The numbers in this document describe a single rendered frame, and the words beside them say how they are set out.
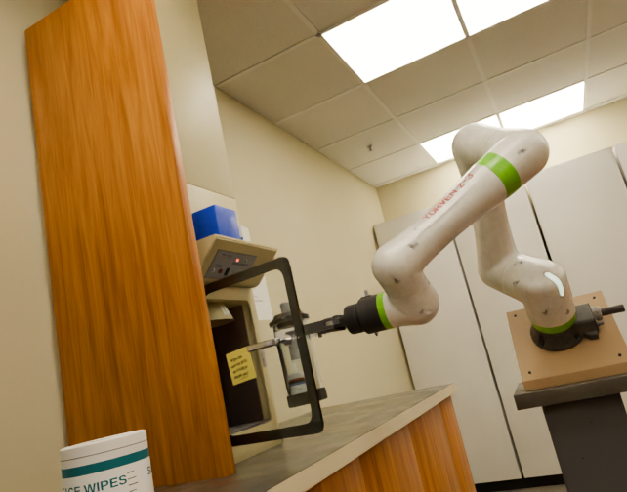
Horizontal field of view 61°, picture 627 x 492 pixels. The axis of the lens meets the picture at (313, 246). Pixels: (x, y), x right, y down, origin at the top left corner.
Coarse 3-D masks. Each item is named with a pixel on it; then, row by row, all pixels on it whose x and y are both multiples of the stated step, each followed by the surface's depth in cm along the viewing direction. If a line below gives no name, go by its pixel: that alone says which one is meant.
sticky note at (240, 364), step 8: (232, 352) 128; (240, 352) 127; (248, 352) 126; (232, 360) 128; (240, 360) 127; (248, 360) 126; (232, 368) 128; (240, 368) 127; (248, 368) 125; (232, 376) 128; (240, 376) 127; (248, 376) 125; (256, 376) 124
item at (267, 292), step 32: (224, 288) 132; (256, 288) 126; (288, 288) 121; (224, 320) 131; (256, 320) 125; (288, 320) 120; (224, 352) 130; (256, 352) 125; (288, 352) 120; (224, 384) 129; (256, 384) 124; (288, 384) 119; (256, 416) 123; (288, 416) 118; (320, 416) 114
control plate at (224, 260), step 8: (216, 256) 140; (224, 256) 142; (232, 256) 146; (240, 256) 149; (248, 256) 152; (256, 256) 155; (216, 264) 141; (224, 264) 144; (232, 264) 148; (240, 264) 151; (248, 264) 154; (208, 272) 140; (216, 272) 143; (224, 272) 146
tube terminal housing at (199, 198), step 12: (192, 192) 153; (204, 192) 158; (192, 204) 151; (204, 204) 156; (216, 204) 162; (228, 204) 168; (252, 444) 143; (264, 444) 147; (276, 444) 153; (240, 456) 137
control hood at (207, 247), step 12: (204, 240) 137; (216, 240) 136; (228, 240) 141; (240, 240) 146; (204, 252) 137; (216, 252) 139; (240, 252) 148; (252, 252) 153; (264, 252) 158; (204, 264) 137
